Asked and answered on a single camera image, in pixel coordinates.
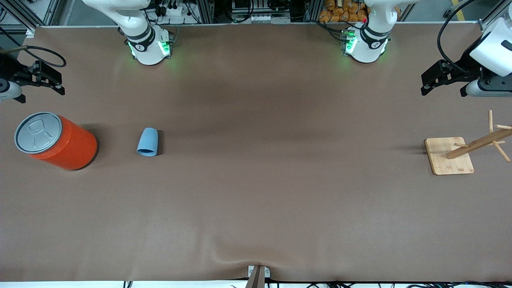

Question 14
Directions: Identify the white power strip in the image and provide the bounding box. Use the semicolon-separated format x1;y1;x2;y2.
158;3;192;17

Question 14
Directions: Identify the bag of orange snacks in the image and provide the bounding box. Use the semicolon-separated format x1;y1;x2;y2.
319;0;369;23

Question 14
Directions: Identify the red can with grey lid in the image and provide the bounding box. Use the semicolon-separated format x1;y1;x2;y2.
14;112;98;171

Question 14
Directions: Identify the grey metal edge bracket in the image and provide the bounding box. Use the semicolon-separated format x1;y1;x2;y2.
247;265;271;288

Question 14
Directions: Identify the bamboo cup rack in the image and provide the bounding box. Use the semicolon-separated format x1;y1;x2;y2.
424;110;512;176

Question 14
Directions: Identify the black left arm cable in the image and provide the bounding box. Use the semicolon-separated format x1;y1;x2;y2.
437;0;482;73

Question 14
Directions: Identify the light blue plastic cup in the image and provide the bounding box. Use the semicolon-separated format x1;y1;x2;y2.
136;128;159;157

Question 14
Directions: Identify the brown table mat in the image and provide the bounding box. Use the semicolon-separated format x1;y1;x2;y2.
0;23;512;283

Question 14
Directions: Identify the white terminal strip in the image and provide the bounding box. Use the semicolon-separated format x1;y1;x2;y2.
249;15;291;23

